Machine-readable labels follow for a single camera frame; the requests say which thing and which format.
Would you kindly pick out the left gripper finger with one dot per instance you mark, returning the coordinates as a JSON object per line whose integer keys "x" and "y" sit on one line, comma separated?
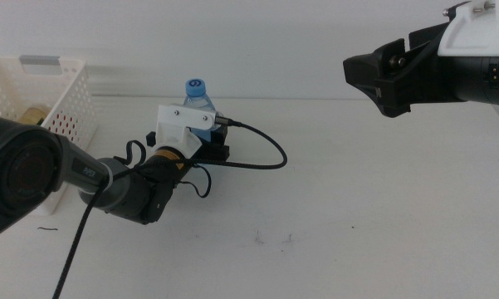
{"x": 220, "y": 135}
{"x": 151, "y": 139}

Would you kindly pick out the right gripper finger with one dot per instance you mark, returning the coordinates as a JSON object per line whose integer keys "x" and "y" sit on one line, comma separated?
{"x": 365, "y": 70}
{"x": 423, "y": 37}

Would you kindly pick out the clear water bottle blue cap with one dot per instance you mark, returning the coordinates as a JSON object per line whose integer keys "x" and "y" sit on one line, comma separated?
{"x": 195, "y": 87}

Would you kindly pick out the yellow juice bottle white cap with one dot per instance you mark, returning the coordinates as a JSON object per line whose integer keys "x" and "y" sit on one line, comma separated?
{"x": 35, "y": 116}

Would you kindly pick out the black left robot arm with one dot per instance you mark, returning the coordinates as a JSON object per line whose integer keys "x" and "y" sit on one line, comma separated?
{"x": 25, "y": 174}

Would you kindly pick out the white perforated plastic basket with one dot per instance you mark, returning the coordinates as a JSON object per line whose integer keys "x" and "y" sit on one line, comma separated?
{"x": 76, "y": 68}

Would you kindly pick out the small black thread scrap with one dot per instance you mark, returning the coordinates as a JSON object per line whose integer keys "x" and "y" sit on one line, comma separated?
{"x": 49, "y": 228}

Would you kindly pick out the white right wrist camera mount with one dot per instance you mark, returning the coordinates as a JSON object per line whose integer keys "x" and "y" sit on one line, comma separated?
{"x": 473, "y": 33}

